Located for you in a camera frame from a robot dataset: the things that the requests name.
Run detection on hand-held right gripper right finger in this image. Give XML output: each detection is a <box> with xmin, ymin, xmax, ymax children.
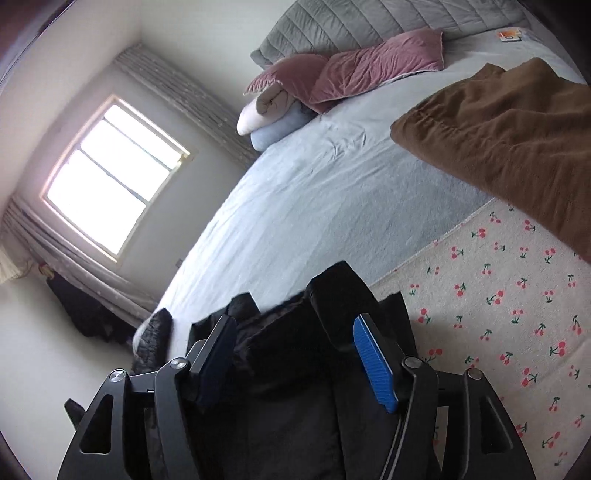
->
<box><xmin>352</xmin><ymin>314</ymin><xmax>537</xmax><ymax>480</ymax></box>

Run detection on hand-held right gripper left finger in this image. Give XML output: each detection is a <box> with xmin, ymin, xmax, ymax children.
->
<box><xmin>58</xmin><ymin>315</ymin><xmax>239</xmax><ymax>480</ymax></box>

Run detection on black padded jacket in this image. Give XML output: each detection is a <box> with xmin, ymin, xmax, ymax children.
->
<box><xmin>65</xmin><ymin>261</ymin><xmax>446</xmax><ymax>480</ymax></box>

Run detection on black hanging clothes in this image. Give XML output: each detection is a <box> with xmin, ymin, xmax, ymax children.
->
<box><xmin>45</xmin><ymin>270</ymin><xmax>139</xmax><ymax>344</ymax></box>

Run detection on grey quilted jacket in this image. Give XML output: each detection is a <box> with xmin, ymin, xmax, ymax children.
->
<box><xmin>130</xmin><ymin>308</ymin><xmax>175</xmax><ymax>376</ymax></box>

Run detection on cherry print blanket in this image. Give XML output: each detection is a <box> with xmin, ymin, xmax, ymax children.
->
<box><xmin>369</xmin><ymin>196</ymin><xmax>591</xmax><ymax>480</ymax></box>

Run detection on bed with white sheet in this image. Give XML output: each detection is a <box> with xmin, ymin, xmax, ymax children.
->
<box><xmin>134</xmin><ymin>28</ymin><xmax>587</xmax><ymax>352</ymax></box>

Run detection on dotted white curtain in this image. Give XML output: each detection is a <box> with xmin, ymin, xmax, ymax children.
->
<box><xmin>112</xmin><ymin>43</ymin><xmax>262</xmax><ymax>169</ymax></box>
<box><xmin>0</xmin><ymin>194</ymin><xmax>160</xmax><ymax>317</ymax></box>

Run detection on window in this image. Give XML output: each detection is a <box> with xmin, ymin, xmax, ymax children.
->
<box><xmin>41</xmin><ymin>93</ymin><xmax>198</xmax><ymax>264</ymax></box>

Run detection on light blue pillow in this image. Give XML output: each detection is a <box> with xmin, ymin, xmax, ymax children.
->
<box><xmin>250</xmin><ymin>108</ymin><xmax>317</xmax><ymax>152</ymax></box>

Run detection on white pillow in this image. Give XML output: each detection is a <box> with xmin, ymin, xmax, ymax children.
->
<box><xmin>236</xmin><ymin>88</ymin><xmax>301</xmax><ymax>137</ymax></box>

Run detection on brown garment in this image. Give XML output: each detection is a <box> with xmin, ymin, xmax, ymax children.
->
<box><xmin>390</xmin><ymin>56</ymin><xmax>591</xmax><ymax>266</ymax></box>

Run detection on pink velvet pillow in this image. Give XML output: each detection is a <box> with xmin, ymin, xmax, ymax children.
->
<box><xmin>244</xmin><ymin>54</ymin><xmax>329</xmax><ymax>104</ymax></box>
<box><xmin>308</xmin><ymin>28</ymin><xmax>445</xmax><ymax>116</ymax></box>

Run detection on grey quilted headboard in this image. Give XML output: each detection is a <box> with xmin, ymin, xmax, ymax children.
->
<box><xmin>250</xmin><ymin>0</ymin><xmax>527</xmax><ymax>72</ymax></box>

